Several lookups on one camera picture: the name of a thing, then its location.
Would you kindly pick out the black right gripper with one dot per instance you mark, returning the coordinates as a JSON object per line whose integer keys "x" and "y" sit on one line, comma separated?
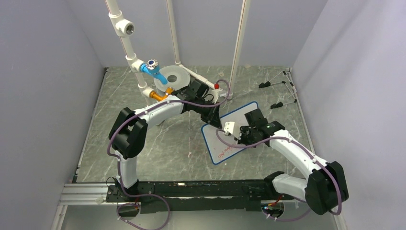
{"x": 242, "y": 141}

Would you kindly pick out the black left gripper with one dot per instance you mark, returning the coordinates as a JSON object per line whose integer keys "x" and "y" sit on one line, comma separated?
{"x": 213, "y": 118}

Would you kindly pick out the blue framed whiteboard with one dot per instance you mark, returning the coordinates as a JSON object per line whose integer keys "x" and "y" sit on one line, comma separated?
{"x": 217, "y": 150}

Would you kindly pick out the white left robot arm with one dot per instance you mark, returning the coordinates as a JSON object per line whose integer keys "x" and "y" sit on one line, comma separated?
{"x": 128, "y": 135}

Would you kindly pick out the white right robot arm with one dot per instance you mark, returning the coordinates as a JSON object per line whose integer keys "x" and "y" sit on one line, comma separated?
{"x": 324, "y": 185}

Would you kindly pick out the orange brass faucet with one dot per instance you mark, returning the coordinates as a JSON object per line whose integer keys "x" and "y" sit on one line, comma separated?
{"x": 160, "y": 94}

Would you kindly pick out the clear round plate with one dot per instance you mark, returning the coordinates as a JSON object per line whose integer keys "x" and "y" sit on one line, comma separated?
{"x": 176, "y": 76}

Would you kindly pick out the blue faucet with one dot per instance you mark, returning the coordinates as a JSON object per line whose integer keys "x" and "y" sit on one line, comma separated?
{"x": 152, "y": 68}

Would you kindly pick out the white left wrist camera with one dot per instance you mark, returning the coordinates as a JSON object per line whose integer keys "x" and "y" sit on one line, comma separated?
{"x": 217, "y": 93}

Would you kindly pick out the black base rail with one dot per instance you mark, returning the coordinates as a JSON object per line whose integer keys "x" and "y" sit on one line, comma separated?
{"x": 248, "y": 195}

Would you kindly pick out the white PVC pipe frame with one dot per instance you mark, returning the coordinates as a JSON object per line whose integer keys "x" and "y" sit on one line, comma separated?
{"x": 125, "y": 28}

